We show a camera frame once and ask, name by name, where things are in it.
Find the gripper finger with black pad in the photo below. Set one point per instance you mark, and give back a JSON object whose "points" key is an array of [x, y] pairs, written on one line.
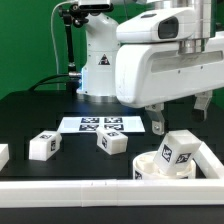
{"points": [[202, 102], [156, 116]]}

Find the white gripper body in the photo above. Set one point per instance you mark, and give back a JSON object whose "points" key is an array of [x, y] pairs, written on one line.
{"points": [[168, 54]]}

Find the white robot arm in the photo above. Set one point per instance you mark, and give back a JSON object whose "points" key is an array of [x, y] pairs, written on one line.
{"points": [[98, 75]]}

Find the white front fence bar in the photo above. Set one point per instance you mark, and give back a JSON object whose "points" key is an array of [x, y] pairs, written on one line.
{"points": [[92, 193]]}

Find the white marker sheet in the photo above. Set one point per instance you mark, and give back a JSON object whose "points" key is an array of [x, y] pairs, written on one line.
{"points": [[90, 124]]}

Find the white left fence bar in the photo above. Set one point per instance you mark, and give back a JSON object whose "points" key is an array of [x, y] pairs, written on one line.
{"points": [[4, 155]]}

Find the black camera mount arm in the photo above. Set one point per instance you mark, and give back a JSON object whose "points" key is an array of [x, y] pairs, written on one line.
{"points": [[72, 17]]}

